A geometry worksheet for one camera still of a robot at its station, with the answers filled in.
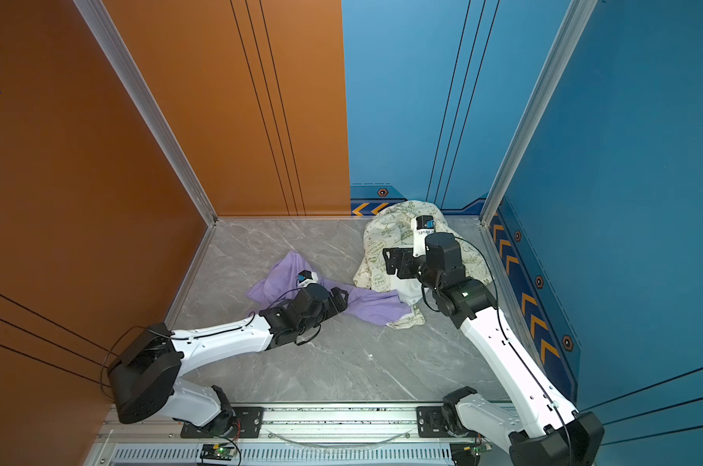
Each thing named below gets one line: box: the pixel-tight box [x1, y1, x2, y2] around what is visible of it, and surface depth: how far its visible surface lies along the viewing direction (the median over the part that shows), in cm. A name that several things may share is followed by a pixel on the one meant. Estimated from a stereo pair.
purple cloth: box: [246, 250, 411, 328], surface depth 91 cm
